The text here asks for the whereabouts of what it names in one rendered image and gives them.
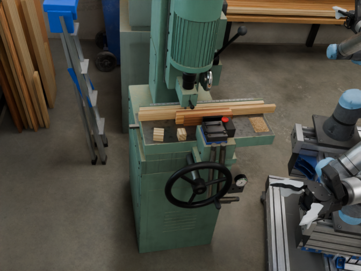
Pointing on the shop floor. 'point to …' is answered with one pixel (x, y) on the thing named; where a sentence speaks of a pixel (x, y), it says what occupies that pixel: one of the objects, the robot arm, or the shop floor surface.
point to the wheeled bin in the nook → (109, 37)
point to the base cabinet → (167, 208)
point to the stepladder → (78, 71)
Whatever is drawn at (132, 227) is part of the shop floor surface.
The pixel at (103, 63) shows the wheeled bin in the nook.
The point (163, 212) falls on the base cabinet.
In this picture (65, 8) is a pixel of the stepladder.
